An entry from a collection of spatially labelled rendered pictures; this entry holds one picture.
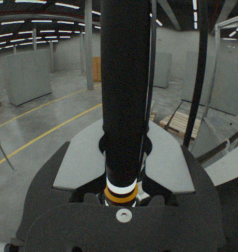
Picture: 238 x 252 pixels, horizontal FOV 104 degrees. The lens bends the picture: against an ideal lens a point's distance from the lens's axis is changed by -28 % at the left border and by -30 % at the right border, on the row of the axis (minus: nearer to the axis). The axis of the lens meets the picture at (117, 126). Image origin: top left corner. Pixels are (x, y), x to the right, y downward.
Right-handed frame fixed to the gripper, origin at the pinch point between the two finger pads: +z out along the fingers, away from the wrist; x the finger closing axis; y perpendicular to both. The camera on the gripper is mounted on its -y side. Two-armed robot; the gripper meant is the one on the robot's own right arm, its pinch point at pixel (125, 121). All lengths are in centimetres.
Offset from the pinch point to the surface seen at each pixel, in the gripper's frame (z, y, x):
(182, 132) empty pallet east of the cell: 215, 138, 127
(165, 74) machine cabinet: 674, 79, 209
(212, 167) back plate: 17.2, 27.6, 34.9
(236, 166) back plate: 10.4, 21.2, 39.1
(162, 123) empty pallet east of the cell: 251, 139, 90
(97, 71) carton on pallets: 807, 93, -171
